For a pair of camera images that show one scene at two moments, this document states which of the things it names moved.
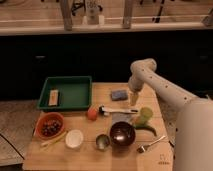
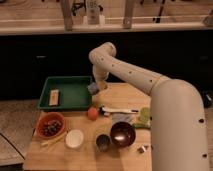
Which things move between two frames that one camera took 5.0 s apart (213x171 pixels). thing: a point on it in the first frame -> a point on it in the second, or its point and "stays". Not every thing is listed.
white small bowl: x=74 y=138 stays
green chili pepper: x=145 y=127 stays
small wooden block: x=53 y=97 stays
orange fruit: x=92 y=114 stays
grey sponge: x=119 y=95 -> x=93 y=88
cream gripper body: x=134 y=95 -> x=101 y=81
